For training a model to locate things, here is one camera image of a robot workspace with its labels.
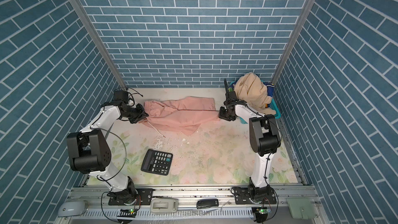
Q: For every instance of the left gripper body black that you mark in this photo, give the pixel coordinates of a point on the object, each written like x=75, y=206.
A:
x=132, y=113

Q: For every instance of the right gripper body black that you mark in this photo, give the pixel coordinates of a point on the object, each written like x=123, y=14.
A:
x=224, y=114

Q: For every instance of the pink shorts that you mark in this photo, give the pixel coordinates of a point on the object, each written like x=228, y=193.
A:
x=185, y=115

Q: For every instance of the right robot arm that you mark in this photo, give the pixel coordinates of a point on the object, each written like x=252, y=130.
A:
x=264, y=140

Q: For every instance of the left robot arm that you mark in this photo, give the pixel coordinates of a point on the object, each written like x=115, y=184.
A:
x=90, y=154

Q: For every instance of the beige shorts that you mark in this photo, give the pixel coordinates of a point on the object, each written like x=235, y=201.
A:
x=256, y=93

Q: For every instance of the teal plastic basket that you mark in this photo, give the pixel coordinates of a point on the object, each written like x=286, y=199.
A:
x=275, y=110

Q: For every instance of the black desk calculator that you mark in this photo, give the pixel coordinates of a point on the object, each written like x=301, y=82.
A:
x=157, y=162

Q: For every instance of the beige plastic holder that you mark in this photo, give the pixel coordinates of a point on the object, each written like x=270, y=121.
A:
x=164, y=205

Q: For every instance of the black car key fob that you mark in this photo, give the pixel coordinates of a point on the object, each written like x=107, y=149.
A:
x=207, y=203

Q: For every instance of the left circuit board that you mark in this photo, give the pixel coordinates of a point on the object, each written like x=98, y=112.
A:
x=127, y=213

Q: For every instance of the circuit board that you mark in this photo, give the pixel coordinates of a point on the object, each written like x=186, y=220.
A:
x=261, y=210
x=127, y=213

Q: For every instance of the right circuit board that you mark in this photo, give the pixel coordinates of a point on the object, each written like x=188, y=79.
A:
x=261, y=210

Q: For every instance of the grey computer mouse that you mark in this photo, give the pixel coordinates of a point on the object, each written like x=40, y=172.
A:
x=73, y=208

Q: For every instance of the green leather wallet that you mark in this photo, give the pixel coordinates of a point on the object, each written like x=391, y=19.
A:
x=301, y=208

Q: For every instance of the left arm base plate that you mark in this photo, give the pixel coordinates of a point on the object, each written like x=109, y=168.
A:
x=138, y=197

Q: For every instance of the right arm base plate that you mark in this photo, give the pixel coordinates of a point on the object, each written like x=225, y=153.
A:
x=253, y=195

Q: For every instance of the white slotted cable duct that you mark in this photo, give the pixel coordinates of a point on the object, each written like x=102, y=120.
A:
x=145, y=214

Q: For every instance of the aluminium front rail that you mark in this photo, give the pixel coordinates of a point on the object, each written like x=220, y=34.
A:
x=188, y=196

